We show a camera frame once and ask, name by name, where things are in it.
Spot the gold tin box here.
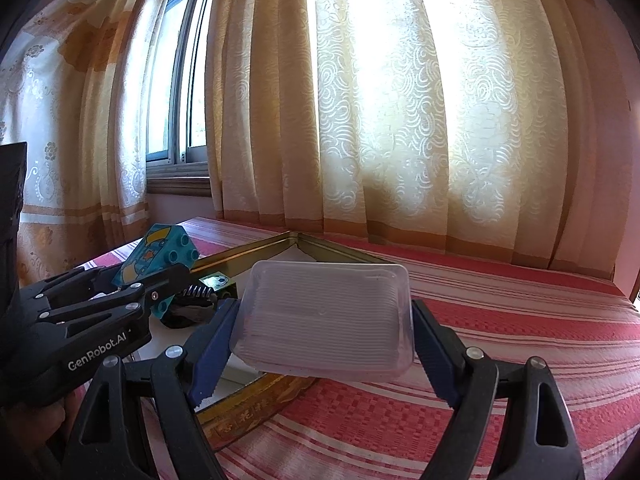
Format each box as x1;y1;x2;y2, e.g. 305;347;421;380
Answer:
125;230;401;453

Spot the wide cream patterned curtain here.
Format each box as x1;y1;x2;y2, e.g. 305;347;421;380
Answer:
205;0;631;281

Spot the narrow cream floral curtain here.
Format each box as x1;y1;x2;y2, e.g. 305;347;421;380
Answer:
0;0;221;281

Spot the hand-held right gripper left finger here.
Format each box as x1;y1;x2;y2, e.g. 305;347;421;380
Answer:
62;297;241;480

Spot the green building block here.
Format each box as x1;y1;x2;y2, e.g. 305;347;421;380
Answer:
200;272;238;301

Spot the clear plastic box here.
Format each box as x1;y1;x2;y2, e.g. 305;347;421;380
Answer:
227;259;416;376

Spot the sliding window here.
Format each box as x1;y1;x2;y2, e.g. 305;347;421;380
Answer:
145;0;218;196

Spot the black toothed hair clip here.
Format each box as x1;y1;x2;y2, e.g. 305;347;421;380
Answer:
162;282;226;330

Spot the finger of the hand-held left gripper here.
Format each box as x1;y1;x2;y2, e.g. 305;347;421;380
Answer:
20;265;144;312
37;264;194;342

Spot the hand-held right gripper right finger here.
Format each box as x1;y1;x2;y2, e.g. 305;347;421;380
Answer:
410;299;586;480

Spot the teal printed building block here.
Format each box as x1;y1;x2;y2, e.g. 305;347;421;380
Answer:
112;223;203;321

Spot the red striped bed sheet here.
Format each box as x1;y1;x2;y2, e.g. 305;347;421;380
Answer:
80;217;640;480

